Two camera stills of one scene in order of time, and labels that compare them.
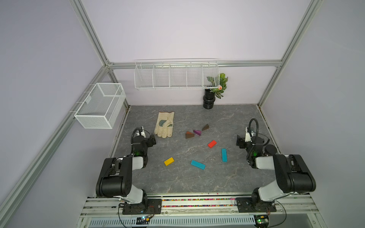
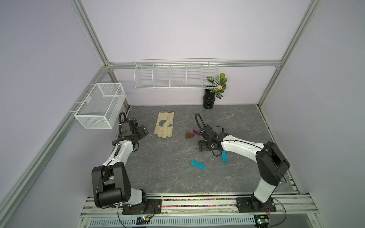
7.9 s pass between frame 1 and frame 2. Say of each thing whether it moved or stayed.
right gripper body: moved
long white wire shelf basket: stayed
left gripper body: moved
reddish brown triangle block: stayed
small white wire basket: stayed
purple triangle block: stayed
